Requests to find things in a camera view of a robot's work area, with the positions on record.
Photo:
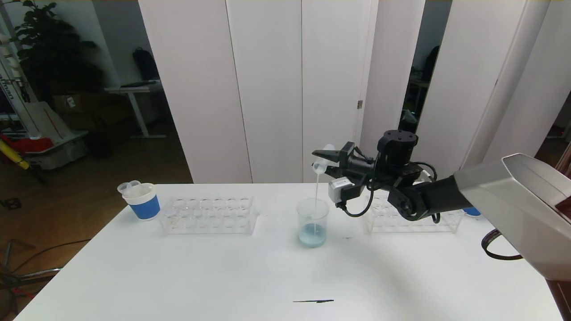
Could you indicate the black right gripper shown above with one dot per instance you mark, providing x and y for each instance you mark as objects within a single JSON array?
[{"x": 346, "y": 156}]

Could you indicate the test tube with yellow pigment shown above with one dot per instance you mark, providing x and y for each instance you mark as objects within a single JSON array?
[{"x": 318, "y": 167}]

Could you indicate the test tube with blue pigment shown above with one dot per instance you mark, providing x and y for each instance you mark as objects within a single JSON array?
[{"x": 135, "y": 186}]

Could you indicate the test tube with red pigment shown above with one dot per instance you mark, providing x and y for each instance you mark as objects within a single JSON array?
[{"x": 124, "y": 189}]

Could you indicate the silver and black right arm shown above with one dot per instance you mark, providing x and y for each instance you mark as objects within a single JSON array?
[{"x": 513, "y": 191}]

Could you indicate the clear glass beaker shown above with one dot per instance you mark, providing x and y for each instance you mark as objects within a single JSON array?
[{"x": 312, "y": 236}]

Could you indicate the clear acrylic test tube rack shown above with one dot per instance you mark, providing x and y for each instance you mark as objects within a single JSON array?
[
  {"x": 209, "y": 218},
  {"x": 383, "y": 224}
]

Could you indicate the blue and white paper cup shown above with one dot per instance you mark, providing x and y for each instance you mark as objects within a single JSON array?
[
  {"x": 145, "y": 207},
  {"x": 472, "y": 212}
]

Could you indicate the white standing desk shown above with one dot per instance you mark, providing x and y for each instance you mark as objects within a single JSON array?
[{"x": 135, "y": 89}]

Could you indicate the black backpack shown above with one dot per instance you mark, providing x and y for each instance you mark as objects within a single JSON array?
[{"x": 145, "y": 65}]

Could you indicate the brown cardboard box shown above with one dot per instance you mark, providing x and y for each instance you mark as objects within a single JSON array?
[{"x": 81, "y": 110}]

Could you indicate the grey storage bin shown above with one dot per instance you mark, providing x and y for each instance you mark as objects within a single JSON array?
[{"x": 61, "y": 154}]

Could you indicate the white leaning board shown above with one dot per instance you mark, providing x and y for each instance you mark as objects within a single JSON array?
[{"x": 45, "y": 121}]

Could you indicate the dark green potted plant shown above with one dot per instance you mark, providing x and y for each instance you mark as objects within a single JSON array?
[{"x": 52, "y": 57}]

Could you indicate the red bag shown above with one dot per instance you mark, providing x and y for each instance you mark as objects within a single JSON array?
[{"x": 30, "y": 145}]

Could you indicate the small black floor item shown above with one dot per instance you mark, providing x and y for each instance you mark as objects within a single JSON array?
[{"x": 11, "y": 203}]

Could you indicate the metal chair base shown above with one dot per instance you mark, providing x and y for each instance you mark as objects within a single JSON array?
[{"x": 26, "y": 278}]

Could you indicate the white banner stand with lettering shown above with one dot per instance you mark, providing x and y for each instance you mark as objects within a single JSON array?
[{"x": 10, "y": 88}]

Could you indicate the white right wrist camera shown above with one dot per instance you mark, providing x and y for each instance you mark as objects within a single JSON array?
[{"x": 338, "y": 189}]

